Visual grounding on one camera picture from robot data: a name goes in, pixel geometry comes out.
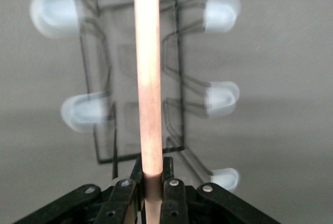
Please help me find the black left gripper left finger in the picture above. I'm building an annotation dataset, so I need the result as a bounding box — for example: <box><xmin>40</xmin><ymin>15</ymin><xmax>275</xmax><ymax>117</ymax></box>
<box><xmin>15</xmin><ymin>158</ymin><xmax>144</xmax><ymax>224</ymax></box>

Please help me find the black wire cup holder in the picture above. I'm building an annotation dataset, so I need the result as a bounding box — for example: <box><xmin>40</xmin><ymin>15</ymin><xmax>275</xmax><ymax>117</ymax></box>
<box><xmin>29</xmin><ymin>0</ymin><xmax>241</xmax><ymax>224</ymax></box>

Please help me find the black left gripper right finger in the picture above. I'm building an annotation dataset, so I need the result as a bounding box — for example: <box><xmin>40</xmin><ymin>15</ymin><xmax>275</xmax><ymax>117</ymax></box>
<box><xmin>162</xmin><ymin>157</ymin><xmax>276</xmax><ymax>224</ymax></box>

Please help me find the dark grey table cloth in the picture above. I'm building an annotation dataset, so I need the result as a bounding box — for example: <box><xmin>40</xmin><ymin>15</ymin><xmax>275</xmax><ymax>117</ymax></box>
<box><xmin>0</xmin><ymin>0</ymin><xmax>333</xmax><ymax>224</ymax></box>

